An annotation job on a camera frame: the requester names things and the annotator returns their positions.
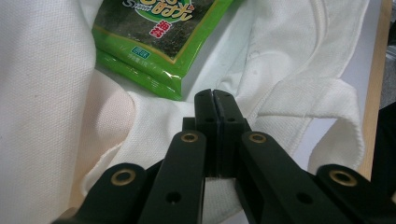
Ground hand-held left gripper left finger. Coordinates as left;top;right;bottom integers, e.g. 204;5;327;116
182;88;224;178

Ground white tote bag green orange patches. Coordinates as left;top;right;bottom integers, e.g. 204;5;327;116
0;0;372;224

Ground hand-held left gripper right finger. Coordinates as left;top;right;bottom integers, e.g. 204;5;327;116
213;89;253;178

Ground green seaweed snack packet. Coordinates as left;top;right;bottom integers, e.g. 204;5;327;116
92;0;235;102

